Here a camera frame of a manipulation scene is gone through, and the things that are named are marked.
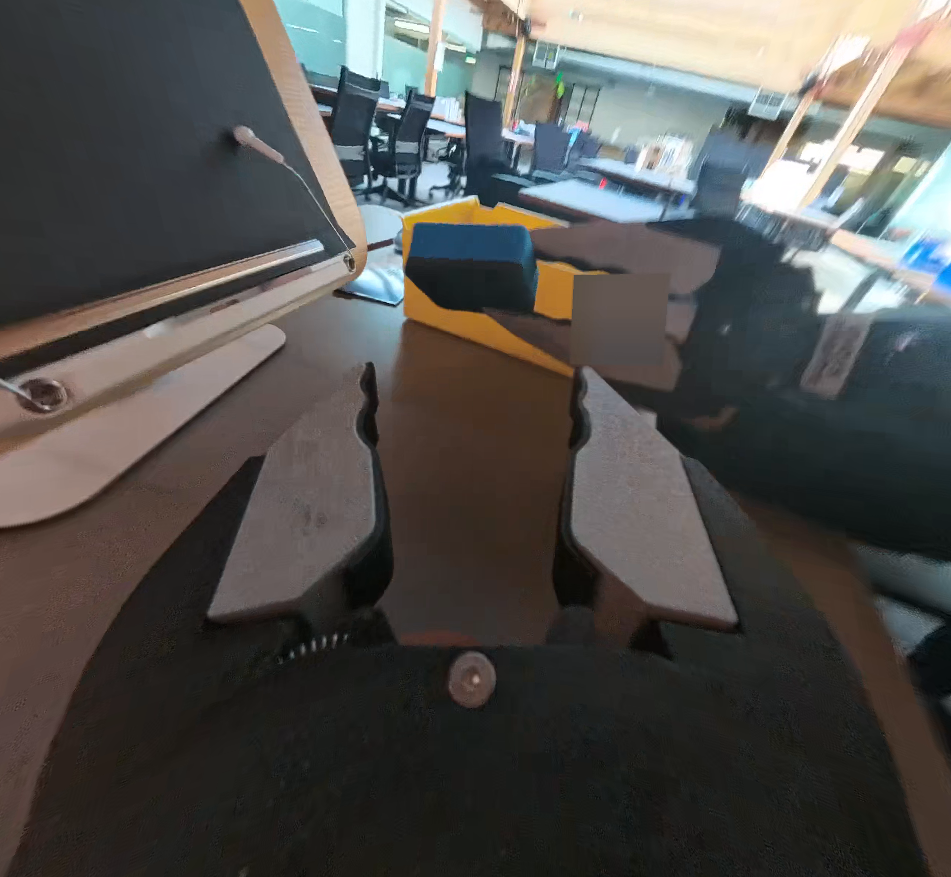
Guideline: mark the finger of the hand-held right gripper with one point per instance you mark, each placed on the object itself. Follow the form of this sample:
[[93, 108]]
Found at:
[[535, 336], [624, 245]]

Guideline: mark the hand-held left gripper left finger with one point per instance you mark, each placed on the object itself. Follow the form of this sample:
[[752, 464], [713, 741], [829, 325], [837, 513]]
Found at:
[[304, 513]]

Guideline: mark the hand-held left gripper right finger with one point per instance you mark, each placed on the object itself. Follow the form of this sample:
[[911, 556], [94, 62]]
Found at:
[[639, 528]]

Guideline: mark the yellow plastic bin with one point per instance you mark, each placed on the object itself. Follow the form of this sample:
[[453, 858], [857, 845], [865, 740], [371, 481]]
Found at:
[[460, 331]]

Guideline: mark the blue black foam eraser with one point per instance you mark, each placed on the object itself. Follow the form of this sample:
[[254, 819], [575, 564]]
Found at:
[[468, 253]]

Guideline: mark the dark top office table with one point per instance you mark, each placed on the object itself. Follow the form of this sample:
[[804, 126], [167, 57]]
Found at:
[[594, 197]]

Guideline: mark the black flat pad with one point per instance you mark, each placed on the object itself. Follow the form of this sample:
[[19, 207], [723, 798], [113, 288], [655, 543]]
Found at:
[[375, 286]]

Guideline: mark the group of black office chairs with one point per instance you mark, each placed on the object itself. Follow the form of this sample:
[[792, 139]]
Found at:
[[353, 126]]

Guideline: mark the black wooden book stand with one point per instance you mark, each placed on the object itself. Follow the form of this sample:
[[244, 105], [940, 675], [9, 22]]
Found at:
[[111, 111]]

